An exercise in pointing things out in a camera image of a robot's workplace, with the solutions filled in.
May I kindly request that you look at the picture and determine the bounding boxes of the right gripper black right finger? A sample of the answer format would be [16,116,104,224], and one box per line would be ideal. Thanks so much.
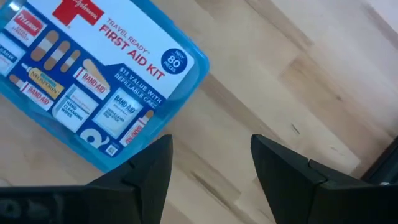
[250,134,398,224]

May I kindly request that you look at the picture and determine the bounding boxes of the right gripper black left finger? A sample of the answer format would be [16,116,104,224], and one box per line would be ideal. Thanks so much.
[86,134,174,224]

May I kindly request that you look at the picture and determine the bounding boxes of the blue first aid kit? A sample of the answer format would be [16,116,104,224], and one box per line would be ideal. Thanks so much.
[0,0,211,174]

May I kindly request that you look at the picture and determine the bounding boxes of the black metal frame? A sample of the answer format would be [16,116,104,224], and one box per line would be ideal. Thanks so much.
[360,136,398,187]

